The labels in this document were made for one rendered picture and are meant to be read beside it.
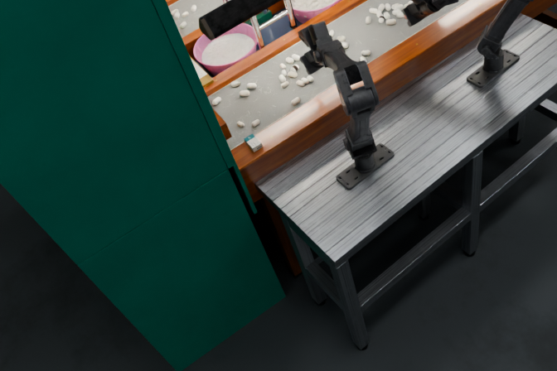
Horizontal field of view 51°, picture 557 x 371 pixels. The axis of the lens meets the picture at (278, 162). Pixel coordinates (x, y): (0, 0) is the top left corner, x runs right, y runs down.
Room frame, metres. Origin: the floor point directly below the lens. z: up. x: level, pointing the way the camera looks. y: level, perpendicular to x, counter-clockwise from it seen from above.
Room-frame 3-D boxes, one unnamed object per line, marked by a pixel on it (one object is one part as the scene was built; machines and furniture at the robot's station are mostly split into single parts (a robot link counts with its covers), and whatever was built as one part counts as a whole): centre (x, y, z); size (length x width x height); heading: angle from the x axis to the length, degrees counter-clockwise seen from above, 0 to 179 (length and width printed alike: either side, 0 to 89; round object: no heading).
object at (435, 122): (1.55, -0.44, 0.65); 1.20 x 0.90 x 0.04; 112
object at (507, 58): (1.43, -0.82, 0.71); 0.20 x 0.07 x 0.08; 112
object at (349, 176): (1.21, -0.26, 0.71); 0.20 x 0.07 x 0.08; 112
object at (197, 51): (1.96, 0.04, 0.72); 0.27 x 0.27 x 0.10
